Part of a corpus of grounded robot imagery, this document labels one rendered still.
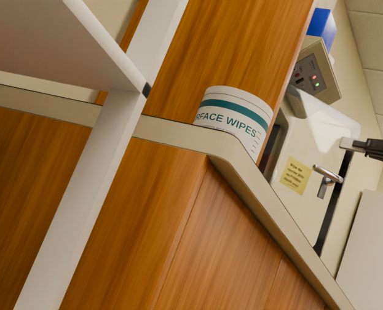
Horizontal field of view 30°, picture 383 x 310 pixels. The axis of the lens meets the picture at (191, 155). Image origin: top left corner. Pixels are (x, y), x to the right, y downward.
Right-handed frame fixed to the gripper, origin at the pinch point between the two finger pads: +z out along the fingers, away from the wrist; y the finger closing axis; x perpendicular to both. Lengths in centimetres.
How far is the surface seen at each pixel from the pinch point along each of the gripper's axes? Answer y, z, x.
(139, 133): 88, 7, 40
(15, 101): 88, 31, 39
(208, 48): 26.8, 36.2, -7.5
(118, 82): 107, 0, 41
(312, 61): 12.1, 13.9, -15.9
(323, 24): 17.8, 12.4, -24.1
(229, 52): 26.8, 30.3, -7.1
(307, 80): 5.4, 16.1, -13.7
